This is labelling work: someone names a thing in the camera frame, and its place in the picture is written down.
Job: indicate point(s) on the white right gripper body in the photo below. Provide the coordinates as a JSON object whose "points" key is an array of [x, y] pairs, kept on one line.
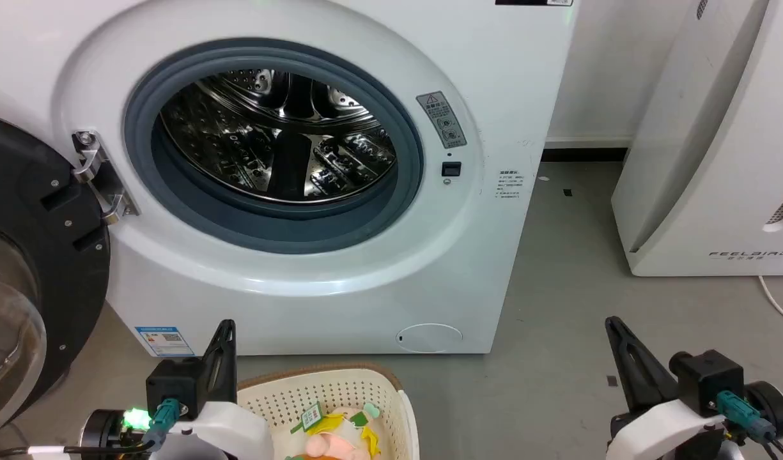
{"points": [[659, 428]]}

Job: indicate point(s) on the colourful plush toy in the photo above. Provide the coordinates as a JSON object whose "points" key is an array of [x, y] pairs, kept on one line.
{"points": [[337, 437]]}

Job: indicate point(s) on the grey warning sticker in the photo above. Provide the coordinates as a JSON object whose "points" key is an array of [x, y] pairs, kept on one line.
{"points": [[442, 119]]}

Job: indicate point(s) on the round drain filter cover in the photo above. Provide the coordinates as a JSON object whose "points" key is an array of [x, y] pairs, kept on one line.
{"points": [[429, 337]]}

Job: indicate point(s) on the stainless steel washing machine drum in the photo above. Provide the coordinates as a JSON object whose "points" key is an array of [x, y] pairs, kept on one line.
{"points": [[282, 137]]}

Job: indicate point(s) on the metal washing machine door hinge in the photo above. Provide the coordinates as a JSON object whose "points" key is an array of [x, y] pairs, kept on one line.
{"points": [[100, 176]]}

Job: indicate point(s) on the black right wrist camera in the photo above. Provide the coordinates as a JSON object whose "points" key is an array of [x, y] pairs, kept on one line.
{"points": [[707, 380]]}

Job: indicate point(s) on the grey rubber door gasket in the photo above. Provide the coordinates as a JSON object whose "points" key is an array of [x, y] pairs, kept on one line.
{"points": [[282, 233]]}

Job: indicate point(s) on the white front-load washing machine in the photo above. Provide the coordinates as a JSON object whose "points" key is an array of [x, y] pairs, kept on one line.
{"points": [[506, 76]]}

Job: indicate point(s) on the cream perforated laundry basket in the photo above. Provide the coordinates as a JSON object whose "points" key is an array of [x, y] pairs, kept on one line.
{"points": [[282, 399]]}

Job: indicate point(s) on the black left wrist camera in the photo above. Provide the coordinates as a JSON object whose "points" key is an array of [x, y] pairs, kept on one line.
{"points": [[174, 386]]}

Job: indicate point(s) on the white air purifier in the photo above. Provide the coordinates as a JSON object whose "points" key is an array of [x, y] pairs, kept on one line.
{"points": [[717, 160]]}

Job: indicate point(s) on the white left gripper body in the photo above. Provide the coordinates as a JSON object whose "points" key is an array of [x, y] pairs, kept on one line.
{"points": [[228, 428]]}

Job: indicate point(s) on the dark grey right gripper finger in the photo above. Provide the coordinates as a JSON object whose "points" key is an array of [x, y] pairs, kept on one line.
{"points": [[637, 367]]}

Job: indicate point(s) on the black wall baseboard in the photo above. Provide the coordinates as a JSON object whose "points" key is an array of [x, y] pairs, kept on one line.
{"points": [[583, 154]]}

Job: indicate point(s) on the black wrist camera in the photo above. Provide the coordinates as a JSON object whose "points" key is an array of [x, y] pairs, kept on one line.
{"points": [[174, 386], [707, 380]]}

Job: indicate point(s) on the blue energy label sticker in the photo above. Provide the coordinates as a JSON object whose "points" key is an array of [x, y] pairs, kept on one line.
{"points": [[164, 341]]}

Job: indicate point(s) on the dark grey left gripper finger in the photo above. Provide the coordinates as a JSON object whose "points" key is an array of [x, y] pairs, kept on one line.
{"points": [[220, 364]]}

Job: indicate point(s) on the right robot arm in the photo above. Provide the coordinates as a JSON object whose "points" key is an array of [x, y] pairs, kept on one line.
{"points": [[768, 409]]}

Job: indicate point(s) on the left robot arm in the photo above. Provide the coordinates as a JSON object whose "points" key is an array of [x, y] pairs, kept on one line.
{"points": [[103, 434]]}

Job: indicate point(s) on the black washing machine door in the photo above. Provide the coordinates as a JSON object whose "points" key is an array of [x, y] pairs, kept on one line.
{"points": [[52, 268]]}

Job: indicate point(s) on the black door latch socket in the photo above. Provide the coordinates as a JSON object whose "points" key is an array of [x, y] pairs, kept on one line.
{"points": [[451, 169]]}

